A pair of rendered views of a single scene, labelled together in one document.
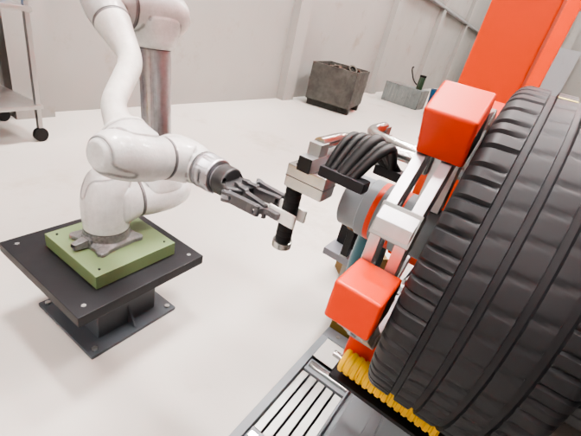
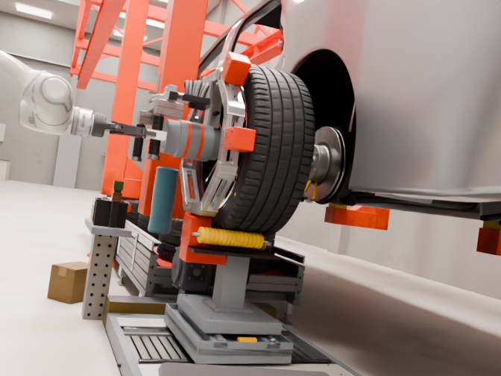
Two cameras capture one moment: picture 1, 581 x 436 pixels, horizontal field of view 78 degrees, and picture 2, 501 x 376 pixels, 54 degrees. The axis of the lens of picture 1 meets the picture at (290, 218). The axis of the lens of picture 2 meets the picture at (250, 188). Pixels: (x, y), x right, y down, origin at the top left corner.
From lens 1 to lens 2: 1.33 m
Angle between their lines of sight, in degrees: 57
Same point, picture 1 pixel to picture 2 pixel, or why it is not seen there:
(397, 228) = (238, 108)
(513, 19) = (183, 48)
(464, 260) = (269, 109)
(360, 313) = (248, 137)
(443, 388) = (279, 165)
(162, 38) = not seen: outside the picture
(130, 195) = not seen: outside the picture
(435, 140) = (234, 74)
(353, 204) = (177, 131)
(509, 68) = (188, 73)
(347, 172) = (198, 95)
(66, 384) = not seen: outside the picture
